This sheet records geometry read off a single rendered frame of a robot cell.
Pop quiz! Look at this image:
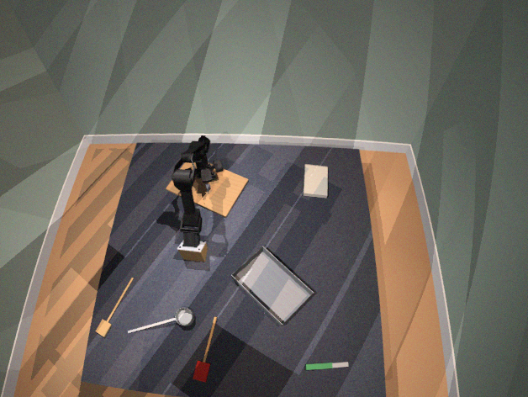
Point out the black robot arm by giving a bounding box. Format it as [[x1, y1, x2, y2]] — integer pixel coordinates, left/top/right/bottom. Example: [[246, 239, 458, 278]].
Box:
[[172, 135, 216, 248]]

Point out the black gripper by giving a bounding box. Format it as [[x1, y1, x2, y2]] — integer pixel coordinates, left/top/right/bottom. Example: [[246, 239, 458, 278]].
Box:
[[184, 160, 223, 178]]

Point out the grey metal roasting tin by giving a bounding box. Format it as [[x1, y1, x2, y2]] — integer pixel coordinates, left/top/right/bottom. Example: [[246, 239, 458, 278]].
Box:
[[231, 246, 314, 326]]

